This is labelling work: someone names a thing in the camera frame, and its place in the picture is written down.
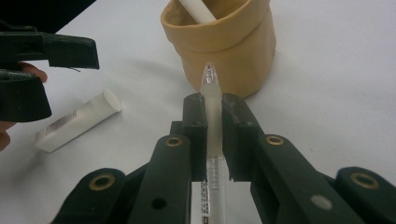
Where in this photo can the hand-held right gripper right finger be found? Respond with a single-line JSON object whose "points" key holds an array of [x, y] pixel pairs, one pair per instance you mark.
{"points": [[267, 168]]}

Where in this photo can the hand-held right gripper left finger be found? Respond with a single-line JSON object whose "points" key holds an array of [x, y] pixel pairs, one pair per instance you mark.
{"points": [[171, 174]]}

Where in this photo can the white tube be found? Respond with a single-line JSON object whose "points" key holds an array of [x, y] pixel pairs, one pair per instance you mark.
{"points": [[77, 121]]}

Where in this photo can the clear pen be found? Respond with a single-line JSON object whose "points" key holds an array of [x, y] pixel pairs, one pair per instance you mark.
{"points": [[214, 124]]}

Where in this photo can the tan pen holder cup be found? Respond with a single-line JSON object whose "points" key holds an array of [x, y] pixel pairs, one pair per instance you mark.
{"points": [[230, 46]]}

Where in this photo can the white pen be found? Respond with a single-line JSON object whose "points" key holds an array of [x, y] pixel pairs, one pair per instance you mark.
{"points": [[197, 11]]}

